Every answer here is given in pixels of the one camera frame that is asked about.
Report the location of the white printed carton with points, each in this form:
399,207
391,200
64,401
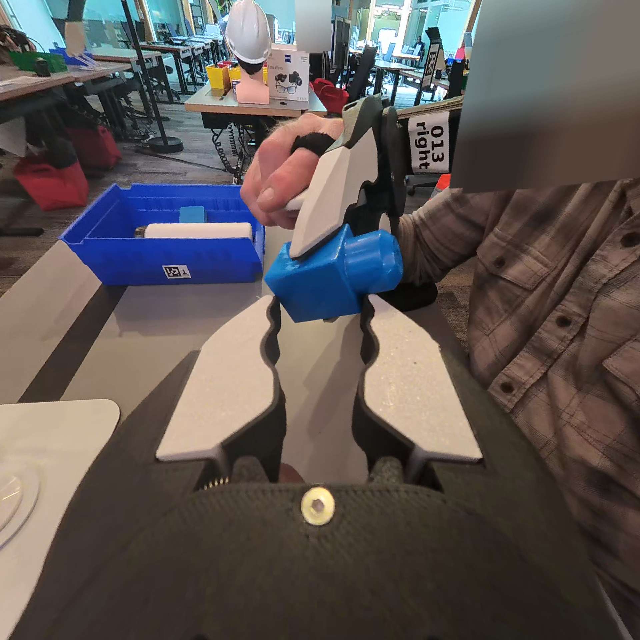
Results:
289,75

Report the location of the yellow plastic bin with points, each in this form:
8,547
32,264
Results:
218,77

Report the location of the red bucket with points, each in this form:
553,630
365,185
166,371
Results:
50,185
95,147

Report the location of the blue whiteboard eraser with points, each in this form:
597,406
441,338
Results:
192,213

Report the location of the orange traffic cone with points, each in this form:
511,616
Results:
443,182

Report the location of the blue single-stud plastic block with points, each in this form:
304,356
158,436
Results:
320,275

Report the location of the white hard hat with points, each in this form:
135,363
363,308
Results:
248,30

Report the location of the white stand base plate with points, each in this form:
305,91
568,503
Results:
50,450

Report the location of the long wooden workbench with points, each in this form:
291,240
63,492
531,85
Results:
40,78

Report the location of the white squeeze bottle black cap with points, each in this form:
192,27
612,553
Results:
195,231

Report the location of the person's right hand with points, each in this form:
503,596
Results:
275,175

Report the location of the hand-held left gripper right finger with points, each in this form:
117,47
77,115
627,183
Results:
420,400

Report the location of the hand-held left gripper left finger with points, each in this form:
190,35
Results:
225,400

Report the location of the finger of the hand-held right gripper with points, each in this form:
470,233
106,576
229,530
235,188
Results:
335,195

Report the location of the blue plastic bin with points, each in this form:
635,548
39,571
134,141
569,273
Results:
100,260

